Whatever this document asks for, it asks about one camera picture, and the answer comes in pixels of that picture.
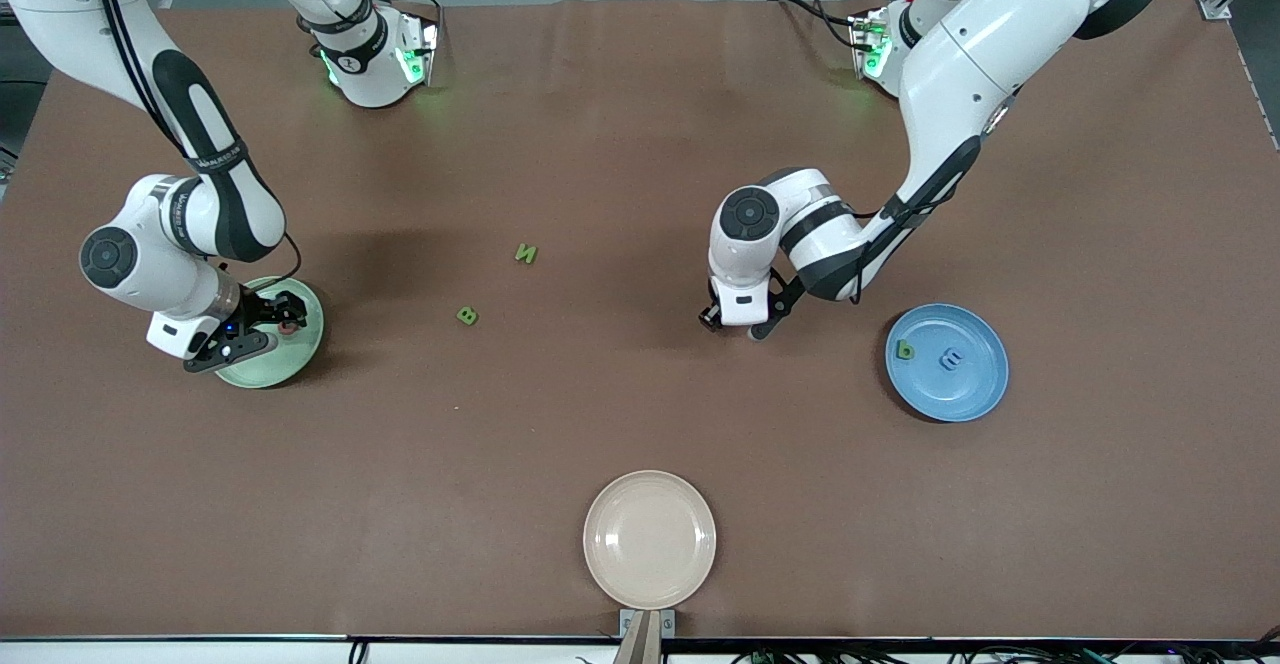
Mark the cream plastic plate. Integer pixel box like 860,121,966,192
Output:
583,470,718,611

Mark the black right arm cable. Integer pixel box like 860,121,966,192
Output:
88,0,304,285

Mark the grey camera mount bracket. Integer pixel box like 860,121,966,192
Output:
618,608,677,664

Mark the blue plastic plate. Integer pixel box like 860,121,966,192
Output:
885,304,1010,423

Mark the green plastic plate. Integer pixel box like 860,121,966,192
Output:
213,277,326,390

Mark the silver base connector box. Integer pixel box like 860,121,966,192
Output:
850,6,893,80
398,19,439,85

